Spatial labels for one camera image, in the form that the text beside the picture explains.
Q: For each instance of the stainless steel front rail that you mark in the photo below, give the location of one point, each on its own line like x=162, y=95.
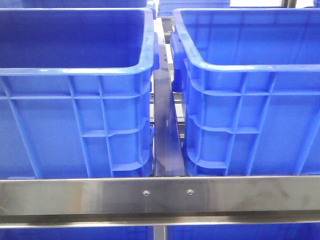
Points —
x=154, y=201

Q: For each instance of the blue plastic bin front right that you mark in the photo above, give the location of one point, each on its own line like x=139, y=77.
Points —
x=250, y=85

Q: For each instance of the blue bin back left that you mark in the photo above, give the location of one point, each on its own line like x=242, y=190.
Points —
x=149, y=4

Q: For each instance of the blue plastic bin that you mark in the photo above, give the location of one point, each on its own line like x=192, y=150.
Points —
x=250, y=85
x=75, y=89

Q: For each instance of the blue bin lower right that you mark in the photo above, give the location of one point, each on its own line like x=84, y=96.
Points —
x=281, y=231

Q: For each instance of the blue bin back right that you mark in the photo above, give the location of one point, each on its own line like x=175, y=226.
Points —
x=166, y=7

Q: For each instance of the blue plastic bin front left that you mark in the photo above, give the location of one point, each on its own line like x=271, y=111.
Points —
x=75, y=89

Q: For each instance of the blue bin lower left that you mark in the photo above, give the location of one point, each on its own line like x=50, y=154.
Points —
x=81, y=233

